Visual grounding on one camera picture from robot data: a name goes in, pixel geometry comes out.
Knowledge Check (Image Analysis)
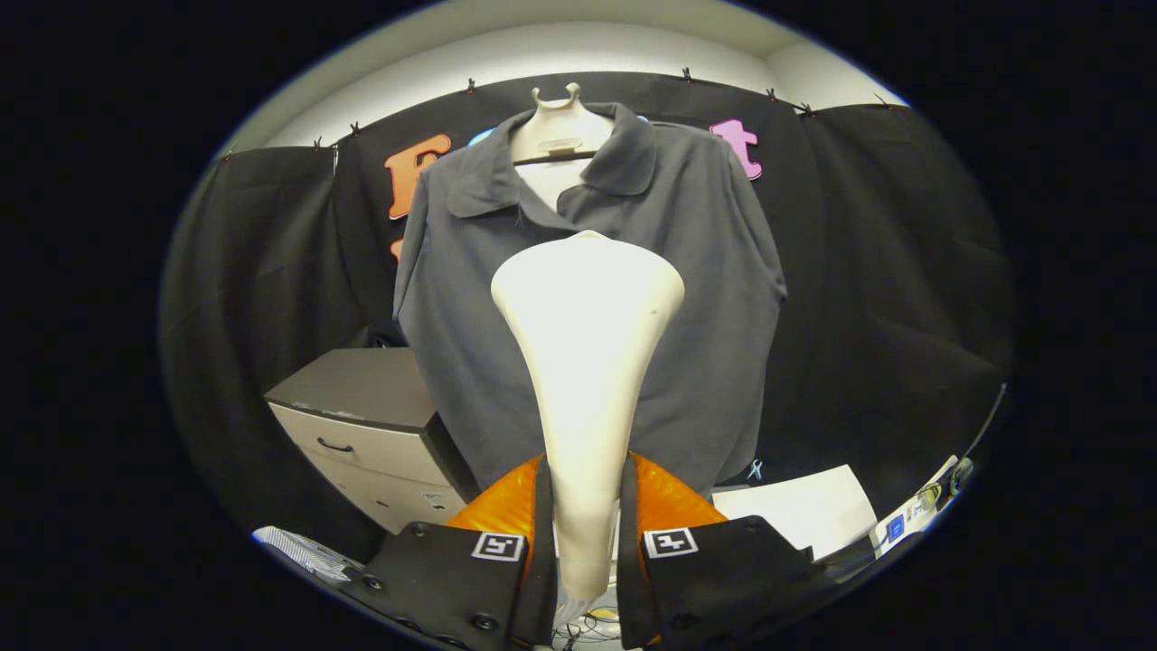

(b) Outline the grey drawer cabinet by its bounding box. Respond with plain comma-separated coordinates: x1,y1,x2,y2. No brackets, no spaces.
264,346,480,536

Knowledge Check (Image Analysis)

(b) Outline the grey button-up shirt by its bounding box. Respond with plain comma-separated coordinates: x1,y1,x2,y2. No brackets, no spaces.
393,101,787,496

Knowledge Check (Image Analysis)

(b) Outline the white ribbed object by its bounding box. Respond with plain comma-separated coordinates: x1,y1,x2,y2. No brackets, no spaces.
253,526,362,584

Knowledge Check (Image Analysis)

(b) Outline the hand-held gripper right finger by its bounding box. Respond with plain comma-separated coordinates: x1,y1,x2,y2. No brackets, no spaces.
617,449,822,650

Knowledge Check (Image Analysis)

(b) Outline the white mannequin torso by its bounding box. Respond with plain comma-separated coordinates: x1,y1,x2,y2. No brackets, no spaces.
511,83,616,213

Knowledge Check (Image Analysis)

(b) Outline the row of black cloth clips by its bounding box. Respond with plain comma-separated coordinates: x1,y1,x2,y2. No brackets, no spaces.
221,65,896,164

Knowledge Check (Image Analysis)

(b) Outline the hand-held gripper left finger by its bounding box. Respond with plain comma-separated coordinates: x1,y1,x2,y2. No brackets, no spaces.
342,452,560,650

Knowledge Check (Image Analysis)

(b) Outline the white storage box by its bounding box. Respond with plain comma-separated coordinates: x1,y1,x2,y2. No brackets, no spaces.
712,465,880,561

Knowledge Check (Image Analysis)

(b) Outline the white device with blue label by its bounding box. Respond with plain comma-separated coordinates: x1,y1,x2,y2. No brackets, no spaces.
872,506,932,552

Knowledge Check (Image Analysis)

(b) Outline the bundle of thin cables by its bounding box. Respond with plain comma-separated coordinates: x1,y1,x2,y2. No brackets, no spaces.
551,597,625,648

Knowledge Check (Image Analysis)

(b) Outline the black backdrop cloth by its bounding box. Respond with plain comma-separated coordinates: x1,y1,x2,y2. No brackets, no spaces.
161,71,1013,561

